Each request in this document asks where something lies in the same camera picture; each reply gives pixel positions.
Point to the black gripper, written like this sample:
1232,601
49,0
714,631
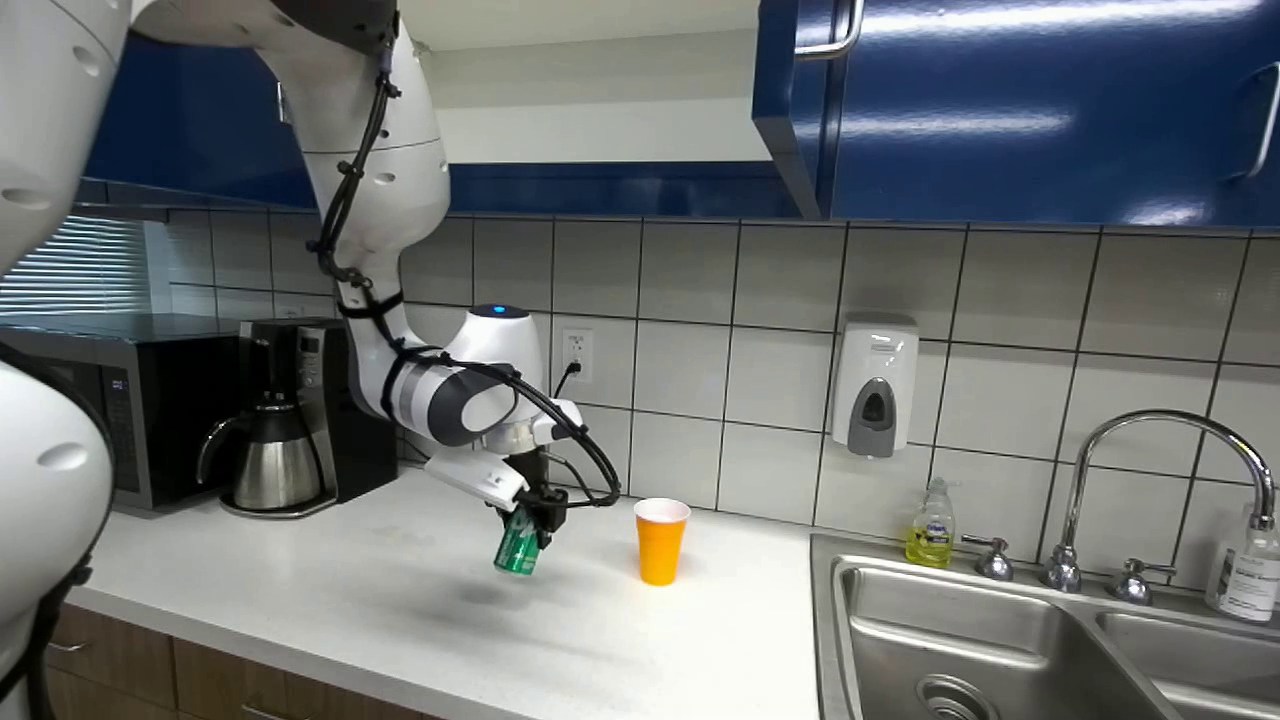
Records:
536,478

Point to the green soda can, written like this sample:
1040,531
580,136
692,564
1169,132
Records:
518,550

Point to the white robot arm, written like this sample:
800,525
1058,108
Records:
384,173

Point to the wooden base cabinet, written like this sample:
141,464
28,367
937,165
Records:
172,675

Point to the blue upper cabinet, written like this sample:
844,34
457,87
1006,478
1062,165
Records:
602,95

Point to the orange plastic cup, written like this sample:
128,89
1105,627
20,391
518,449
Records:
663,541

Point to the black steel coffee maker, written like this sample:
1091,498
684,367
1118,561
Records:
354,443

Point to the stainless steel carafe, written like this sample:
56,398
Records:
274,463

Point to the black steel microwave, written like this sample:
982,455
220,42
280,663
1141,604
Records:
161,413

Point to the yellow dish soap bottle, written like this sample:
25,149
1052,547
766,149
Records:
930,533

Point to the stainless steel double sink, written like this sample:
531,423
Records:
1012,652

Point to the window blinds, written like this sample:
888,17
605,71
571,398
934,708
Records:
83,264

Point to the chrome gooseneck faucet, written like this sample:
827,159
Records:
1162,419

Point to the white hand soap bottle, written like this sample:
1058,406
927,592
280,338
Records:
1248,574

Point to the white wall outlet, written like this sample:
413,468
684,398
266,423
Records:
576,347

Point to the white wall soap dispenser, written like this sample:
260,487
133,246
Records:
875,382

